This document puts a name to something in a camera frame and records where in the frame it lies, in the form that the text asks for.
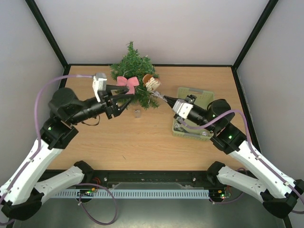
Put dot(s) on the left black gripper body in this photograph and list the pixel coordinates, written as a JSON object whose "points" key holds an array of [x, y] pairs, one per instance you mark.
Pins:
{"points": [[105, 99]]}

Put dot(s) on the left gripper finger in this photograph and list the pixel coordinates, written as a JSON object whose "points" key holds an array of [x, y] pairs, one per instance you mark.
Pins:
{"points": [[120, 102], [118, 89]]}

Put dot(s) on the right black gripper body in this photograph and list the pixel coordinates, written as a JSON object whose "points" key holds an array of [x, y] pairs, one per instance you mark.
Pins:
{"points": [[190, 99]]}

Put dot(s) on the pink fabric bow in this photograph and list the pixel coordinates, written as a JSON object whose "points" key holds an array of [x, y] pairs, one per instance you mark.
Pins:
{"points": [[131, 83]]}

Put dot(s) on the clear plastic battery box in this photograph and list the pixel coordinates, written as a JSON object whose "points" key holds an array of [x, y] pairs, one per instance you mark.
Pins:
{"points": [[137, 113]]}

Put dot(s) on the small green christmas tree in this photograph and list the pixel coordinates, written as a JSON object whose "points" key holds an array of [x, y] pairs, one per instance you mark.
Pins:
{"points": [[138, 74]]}

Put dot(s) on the brown round doll ornament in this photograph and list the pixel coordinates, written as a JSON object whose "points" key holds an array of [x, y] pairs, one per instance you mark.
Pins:
{"points": [[151, 83]]}

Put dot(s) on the silver star ornament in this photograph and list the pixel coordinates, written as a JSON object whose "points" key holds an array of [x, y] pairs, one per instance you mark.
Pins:
{"points": [[157, 94]]}

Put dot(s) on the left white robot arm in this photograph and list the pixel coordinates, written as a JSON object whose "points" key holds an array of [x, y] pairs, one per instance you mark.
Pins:
{"points": [[23, 194]]}

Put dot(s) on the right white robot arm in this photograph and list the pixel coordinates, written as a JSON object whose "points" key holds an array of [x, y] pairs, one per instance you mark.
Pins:
{"points": [[277, 192]]}

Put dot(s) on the silver word ornament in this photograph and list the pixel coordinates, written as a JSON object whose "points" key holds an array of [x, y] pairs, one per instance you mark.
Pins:
{"points": [[179, 128]]}

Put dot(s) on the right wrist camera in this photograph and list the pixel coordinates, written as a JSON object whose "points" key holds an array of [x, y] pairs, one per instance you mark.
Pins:
{"points": [[183, 108]]}

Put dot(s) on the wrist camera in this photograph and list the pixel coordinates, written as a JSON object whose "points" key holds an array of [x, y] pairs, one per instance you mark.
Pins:
{"points": [[183, 108], [99, 84]]}

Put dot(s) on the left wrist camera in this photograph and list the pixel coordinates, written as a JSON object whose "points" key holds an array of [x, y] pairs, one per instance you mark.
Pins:
{"points": [[99, 84]]}

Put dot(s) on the black aluminium front rail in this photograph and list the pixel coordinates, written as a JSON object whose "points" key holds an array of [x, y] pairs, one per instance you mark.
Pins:
{"points": [[151, 176]]}

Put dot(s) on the white slotted cable duct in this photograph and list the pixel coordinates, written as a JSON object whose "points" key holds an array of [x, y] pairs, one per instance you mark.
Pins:
{"points": [[134, 194]]}

